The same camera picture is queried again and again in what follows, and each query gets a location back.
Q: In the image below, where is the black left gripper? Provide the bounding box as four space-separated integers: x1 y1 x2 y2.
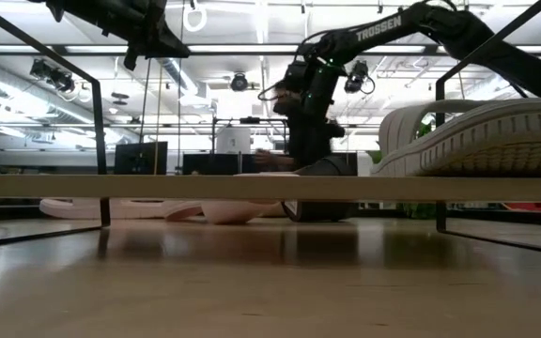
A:
63 0 193 71

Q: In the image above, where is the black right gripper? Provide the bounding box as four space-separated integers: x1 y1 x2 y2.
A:
288 55 347 118

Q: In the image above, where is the pink foam slide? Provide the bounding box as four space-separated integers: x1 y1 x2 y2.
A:
39 196 205 223
201 199 285 226

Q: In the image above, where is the grey foam slide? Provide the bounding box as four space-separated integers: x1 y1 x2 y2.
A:
371 97 541 177

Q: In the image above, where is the person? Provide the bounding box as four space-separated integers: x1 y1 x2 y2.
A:
254 79 347 176

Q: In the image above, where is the black ceiling spotlight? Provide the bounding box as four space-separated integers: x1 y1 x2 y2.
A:
229 71 250 93

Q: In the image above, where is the person's hand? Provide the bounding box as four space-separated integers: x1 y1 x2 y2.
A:
254 148 295 173

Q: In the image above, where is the white cylinder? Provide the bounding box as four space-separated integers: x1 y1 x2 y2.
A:
214 125 253 155

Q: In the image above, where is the black monitor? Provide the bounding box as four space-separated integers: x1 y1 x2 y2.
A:
113 140 170 177
181 152 258 177

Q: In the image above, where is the black ceiling light cluster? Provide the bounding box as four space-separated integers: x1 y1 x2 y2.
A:
28 57 77 94

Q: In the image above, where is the red black cart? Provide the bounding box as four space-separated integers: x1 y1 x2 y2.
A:
502 201 541 214

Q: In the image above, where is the white hanging ring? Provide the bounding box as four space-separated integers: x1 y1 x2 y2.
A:
182 0 209 34

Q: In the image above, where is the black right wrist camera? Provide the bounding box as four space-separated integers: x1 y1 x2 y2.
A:
344 59 371 94

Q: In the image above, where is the black wire wood shelf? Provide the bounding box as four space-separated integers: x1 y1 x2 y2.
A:
0 0 541 258

